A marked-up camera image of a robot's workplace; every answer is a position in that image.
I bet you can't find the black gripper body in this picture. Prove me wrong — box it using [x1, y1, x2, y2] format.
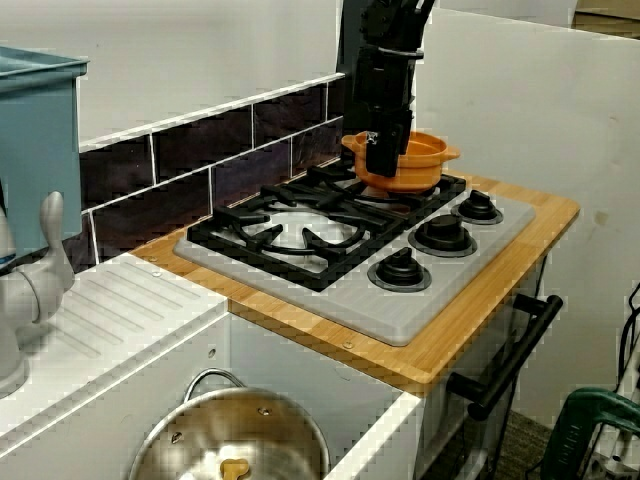
[349, 45, 424, 115]

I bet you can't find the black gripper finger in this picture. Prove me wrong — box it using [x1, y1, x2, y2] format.
[365, 124, 405, 179]
[369, 107, 415, 156]

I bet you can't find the orange plastic toy pot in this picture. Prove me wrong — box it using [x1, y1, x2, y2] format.
[341, 130, 460, 195]

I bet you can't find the black slanted side panel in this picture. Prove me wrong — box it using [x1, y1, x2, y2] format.
[335, 0, 419, 166]

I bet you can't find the black burner grate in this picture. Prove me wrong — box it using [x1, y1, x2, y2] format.
[259, 158, 469, 226]
[187, 187, 404, 294]

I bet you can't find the black stove knob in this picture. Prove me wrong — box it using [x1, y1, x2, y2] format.
[449, 189, 504, 225]
[367, 248, 432, 292]
[407, 214, 479, 259]

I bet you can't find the grey toy stove plate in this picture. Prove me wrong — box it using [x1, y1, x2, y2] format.
[173, 187, 537, 347]

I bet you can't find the dark tile backsplash panel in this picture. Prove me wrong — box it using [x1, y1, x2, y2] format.
[62, 72, 346, 274]

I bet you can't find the white toy sink unit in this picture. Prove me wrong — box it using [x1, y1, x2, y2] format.
[0, 252, 426, 480]

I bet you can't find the stainless steel pot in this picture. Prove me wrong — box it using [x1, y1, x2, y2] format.
[128, 368, 331, 480]

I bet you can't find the green clamp tool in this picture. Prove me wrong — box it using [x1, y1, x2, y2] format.
[542, 388, 640, 480]

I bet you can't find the teal blue box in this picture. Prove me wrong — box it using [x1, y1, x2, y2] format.
[0, 45, 90, 256]

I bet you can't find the yellow plastic toy piece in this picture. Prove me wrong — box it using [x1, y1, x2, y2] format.
[219, 457, 250, 480]

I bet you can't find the grey toy faucet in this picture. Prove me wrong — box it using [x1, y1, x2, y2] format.
[0, 191, 76, 399]

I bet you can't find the black oven door handle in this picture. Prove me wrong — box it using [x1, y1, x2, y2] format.
[446, 293, 564, 421]

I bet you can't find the black cable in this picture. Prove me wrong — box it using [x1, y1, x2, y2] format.
[617, 282, 640, 386]

